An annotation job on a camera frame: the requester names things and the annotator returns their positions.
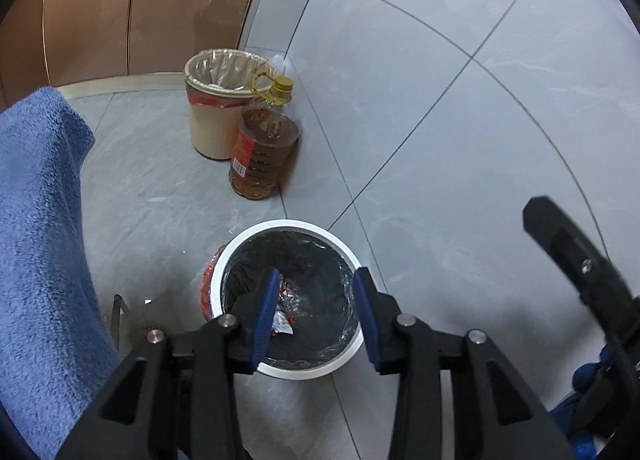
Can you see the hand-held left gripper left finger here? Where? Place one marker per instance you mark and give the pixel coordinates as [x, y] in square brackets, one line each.
[264, 312]

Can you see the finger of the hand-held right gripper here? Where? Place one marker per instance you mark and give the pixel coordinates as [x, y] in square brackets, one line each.
[560, 235]

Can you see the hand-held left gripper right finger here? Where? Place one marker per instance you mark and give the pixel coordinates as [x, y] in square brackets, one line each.
[364, 320]

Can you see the red and silver wrapper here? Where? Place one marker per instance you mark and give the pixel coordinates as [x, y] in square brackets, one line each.
[285, 322]

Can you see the white trash bin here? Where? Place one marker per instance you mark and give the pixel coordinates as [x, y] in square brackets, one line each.
[280, 226]

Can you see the beige trash bin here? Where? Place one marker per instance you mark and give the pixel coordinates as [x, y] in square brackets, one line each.
[210, 135]

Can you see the person's right hand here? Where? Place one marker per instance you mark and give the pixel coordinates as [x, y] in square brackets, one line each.
[565, 417]

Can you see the red plastic bag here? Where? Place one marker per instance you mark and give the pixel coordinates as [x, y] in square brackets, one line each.
[207, 290]

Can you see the black bin liner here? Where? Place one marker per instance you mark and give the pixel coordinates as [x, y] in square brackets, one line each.
[320, 265]

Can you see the metal table leg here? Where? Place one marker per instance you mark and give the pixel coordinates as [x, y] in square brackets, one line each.
[118, 315]

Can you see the cooking oil bottle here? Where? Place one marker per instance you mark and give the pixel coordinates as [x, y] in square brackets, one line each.
[260, 160]

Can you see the blue towel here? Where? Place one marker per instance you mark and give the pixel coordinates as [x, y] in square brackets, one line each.
[40, 240]

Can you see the clear bin liner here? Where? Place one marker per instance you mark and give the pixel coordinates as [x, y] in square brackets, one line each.
[220, 72]

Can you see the brown kitchen cabinet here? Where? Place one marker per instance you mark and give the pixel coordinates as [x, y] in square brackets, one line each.
[100, 15]

